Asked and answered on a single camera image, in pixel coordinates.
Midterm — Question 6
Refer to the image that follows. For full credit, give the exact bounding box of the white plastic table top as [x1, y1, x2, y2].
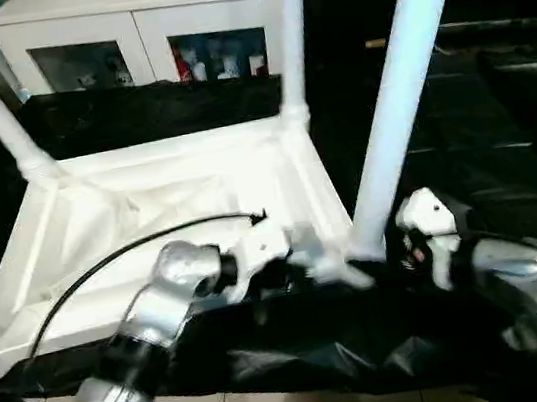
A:
[0, 102, 384, 384]

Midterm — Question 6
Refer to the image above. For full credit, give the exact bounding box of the black work mat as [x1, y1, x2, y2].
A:
[0, 16, 537, 402]

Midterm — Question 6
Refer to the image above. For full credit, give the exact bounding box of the white glass-door cabinet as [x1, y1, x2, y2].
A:
[0, 0, 296, 119]

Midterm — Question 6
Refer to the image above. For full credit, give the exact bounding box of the blue white patterned item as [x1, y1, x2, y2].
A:
[0, 25, 32, 106]

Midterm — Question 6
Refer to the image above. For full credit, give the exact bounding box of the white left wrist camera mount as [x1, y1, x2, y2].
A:
[217, 222, 303, 305]

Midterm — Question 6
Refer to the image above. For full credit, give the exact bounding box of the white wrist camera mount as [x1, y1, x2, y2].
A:
[391, 183, 470, 298]
[217, 222, 303, 305]

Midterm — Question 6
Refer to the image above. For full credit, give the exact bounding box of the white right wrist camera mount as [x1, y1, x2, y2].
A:
[391, 183, 470, 298]

